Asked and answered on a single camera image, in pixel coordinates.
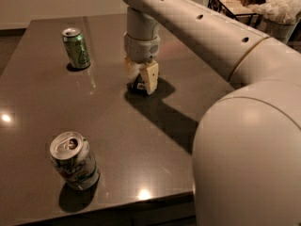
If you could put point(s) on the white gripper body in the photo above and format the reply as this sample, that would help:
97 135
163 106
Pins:
141 50

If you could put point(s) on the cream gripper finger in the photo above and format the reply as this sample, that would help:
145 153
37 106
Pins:
149 73
132 69

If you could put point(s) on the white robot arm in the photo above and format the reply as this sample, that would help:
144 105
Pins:
247 148

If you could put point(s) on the green 7up can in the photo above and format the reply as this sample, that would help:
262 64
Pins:
76 48

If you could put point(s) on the white green soda can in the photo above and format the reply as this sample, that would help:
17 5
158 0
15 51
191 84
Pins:
73 159

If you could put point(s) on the clear glass jar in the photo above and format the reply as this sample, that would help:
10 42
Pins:
281 32

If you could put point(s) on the white crumpled plastic bag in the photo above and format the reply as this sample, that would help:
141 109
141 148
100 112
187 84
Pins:
279 11

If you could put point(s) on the black wire napkin basket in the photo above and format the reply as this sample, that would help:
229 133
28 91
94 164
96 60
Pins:
235 9

